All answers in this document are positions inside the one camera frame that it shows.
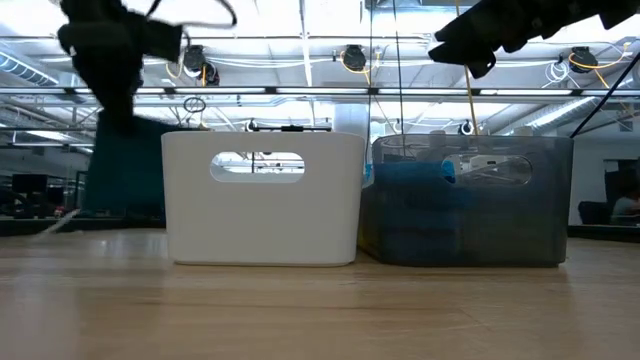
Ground dark green cloth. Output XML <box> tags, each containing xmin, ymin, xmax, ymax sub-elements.
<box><xmin>82</xmin><ymin>112</ymin><xmax>167</xmax><ymax>217</ymax></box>

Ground person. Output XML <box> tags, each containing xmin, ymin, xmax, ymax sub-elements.
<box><xmin>612</xmin><ymin>187</ymin><xmax>640</xmax><ymax>226</ymax></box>

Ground white plastic bottle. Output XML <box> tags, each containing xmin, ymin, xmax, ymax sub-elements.
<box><xmin>427</xmin><ymin>128</ymin><xmax>451</xmax><ymax>161</ymax></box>

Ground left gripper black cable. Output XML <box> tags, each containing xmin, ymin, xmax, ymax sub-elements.
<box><xmin>144</xmin><ymin>0</ymin><xmax>239</xmax><ymax>29</ymax></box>

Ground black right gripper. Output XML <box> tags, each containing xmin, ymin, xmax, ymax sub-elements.
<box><xmin>428</xmin><ymin>0</ymin><xmax>599</xmax><ymax>80</ymax></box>

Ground white plastic bin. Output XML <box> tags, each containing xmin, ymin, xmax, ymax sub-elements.
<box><xmin>160</xmin><ymin>130</ymin><xmax>366</xmax><ymax>267</ymax></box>

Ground blue cloth pieces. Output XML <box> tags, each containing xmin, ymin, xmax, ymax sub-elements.
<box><xmin>372</xmin><ymin>159</ymin><xmax>457</xmax><ymax>194</ymax></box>

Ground black ceiling cable reel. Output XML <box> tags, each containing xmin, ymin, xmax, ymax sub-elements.
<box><xmin>182</xmin><ymin>44</ymin><xmax>221</xmax><ymax>87</ymax></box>
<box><xmin>342</xmin><ymin>44</ymin><xmax>369</xmax><ymax>72</ymax></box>
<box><xmin>569</xmin><ymin>45</ymin><xmax>599</xmax><ymax>74</ymax></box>

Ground grey translucent plastic bin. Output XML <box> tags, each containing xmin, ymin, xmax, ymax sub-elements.
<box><xmin>358</xmin><ymin>133</ymin><xmax>575</xmax><ymax>268</ymax></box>

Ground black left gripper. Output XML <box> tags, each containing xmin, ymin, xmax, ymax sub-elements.
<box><xmin>57</xmin><ymin>0</ymin><xmax>184</xmax><ymax>134</ymax></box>

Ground yellow hanging cable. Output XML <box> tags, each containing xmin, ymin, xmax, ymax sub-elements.
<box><xmin>452</xmin><ymin>0</ymin><xmax>480</xmax><ymax>136</ymax></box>

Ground black aluminium rig frame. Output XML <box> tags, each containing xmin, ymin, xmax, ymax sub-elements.
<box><xmin>0</xmin><ymin>49</ymin><xmax>640</xmax><ymax>244</ymax></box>

